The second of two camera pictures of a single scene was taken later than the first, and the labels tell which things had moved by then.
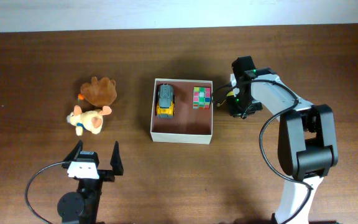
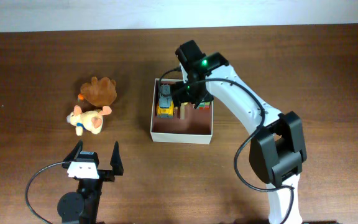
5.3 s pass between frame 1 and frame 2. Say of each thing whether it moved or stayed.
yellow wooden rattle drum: moved
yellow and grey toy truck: stayed
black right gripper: moved
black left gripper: stayed
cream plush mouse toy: stayed
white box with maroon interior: stayed
